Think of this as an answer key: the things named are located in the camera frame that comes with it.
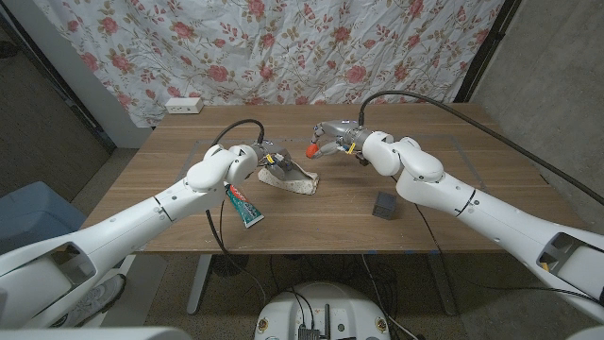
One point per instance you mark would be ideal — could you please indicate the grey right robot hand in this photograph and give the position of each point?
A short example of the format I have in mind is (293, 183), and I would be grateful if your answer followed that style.
(347, 130)

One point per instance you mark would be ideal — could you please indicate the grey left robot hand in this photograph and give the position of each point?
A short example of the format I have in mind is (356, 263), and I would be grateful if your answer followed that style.
(278, 158)

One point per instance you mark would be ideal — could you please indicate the cream patterned pen bag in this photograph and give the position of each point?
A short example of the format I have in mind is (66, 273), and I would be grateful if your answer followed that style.
(299, 185)

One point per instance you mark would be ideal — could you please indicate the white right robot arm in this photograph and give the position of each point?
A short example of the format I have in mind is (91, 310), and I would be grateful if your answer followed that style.
(472, 212)

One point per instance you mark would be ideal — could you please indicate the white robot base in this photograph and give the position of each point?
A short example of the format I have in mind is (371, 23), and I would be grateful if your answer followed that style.
(325, 302)

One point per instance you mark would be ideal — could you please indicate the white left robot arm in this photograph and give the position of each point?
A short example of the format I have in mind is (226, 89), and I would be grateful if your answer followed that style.
(132, 226)

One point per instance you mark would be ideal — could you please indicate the green red toothpaste tube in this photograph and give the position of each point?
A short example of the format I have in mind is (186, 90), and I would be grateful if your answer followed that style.
(245, 210)

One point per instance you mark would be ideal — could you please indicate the gray block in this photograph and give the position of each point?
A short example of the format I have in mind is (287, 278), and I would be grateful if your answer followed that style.
(384, 206)

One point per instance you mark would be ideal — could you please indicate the floral rose backdrop cloth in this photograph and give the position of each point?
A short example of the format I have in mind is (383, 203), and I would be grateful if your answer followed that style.
(283, 52)

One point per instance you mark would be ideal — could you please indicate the white power strip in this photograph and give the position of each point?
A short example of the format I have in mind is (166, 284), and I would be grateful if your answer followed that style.
(184, 106)

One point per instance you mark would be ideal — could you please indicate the black round fan base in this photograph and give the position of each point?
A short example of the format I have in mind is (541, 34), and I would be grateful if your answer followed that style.
(229, 266)

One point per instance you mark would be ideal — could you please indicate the white table leg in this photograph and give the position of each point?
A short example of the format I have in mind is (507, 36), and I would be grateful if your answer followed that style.
(198, 288)
(443, 288)

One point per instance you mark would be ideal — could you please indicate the black backdrop stand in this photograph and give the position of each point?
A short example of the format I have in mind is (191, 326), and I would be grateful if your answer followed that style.
(486, 52)

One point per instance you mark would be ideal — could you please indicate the white board blue print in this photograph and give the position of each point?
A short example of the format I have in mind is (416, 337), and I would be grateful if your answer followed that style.
(146, 283)

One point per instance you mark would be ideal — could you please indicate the grey sneaker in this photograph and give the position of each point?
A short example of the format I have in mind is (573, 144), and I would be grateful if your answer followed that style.
(99, 297)

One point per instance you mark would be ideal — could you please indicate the blue plastic bin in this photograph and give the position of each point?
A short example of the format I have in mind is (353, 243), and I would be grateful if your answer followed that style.
(33, 212)

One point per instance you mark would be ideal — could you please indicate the white robot torso edge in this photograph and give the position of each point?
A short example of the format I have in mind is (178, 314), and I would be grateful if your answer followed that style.
(94, 334)

